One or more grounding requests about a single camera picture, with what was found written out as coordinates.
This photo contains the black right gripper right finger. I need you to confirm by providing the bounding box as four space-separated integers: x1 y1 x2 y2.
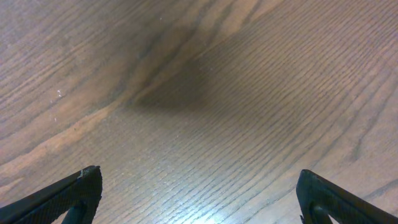
296 169 397 224

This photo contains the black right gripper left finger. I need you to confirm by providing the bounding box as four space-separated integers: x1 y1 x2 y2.
1 166 103 224

